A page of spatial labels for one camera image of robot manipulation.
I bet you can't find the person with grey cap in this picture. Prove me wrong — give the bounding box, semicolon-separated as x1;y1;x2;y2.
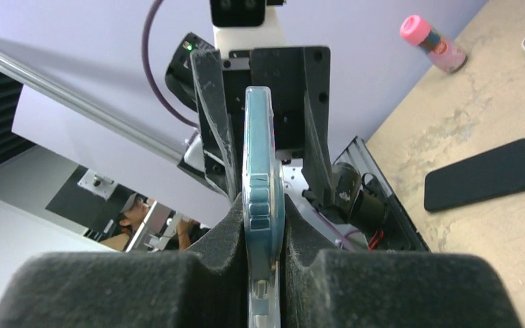
100;193;210;251

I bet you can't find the black phone lower left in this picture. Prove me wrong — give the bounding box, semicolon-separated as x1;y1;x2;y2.
424;138;525;213

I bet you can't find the black phone with case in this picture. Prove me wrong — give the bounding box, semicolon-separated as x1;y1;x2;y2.
242;86;285;327

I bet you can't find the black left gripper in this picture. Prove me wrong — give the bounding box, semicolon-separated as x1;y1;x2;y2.
191;46;334;208

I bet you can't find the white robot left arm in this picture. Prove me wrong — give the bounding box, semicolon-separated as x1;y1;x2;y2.
165;33;386;235

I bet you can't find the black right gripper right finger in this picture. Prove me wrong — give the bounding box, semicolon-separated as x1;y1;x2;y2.
281;199;521;327

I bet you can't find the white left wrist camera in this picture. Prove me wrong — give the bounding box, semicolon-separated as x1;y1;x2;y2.
209;0;286;59

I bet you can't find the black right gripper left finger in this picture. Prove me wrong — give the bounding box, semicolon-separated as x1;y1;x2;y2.
0;197;247;327

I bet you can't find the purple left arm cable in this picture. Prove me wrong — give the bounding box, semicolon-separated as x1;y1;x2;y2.
141;0;200;129

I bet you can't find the pink capped small bottle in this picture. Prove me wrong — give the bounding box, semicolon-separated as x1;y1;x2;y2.
399;15;468;74

